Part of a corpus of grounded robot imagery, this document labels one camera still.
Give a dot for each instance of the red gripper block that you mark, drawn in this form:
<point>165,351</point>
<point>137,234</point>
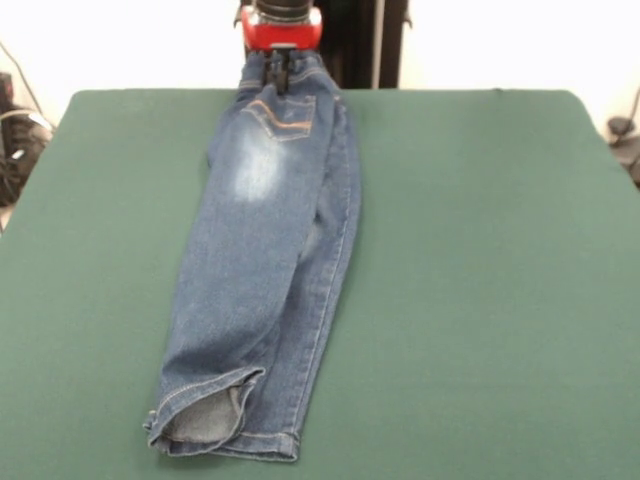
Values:
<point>280,35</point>

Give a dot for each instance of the dark green table cloth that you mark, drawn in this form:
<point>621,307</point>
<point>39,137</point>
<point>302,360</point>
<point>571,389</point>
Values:
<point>475,300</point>

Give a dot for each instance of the blue denim jeans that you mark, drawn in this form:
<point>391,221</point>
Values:
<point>270,250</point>

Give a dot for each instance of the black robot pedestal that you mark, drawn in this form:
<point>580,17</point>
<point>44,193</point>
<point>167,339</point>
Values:
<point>370,45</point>

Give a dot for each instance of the black floor device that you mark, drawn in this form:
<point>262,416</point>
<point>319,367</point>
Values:
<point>625,145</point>

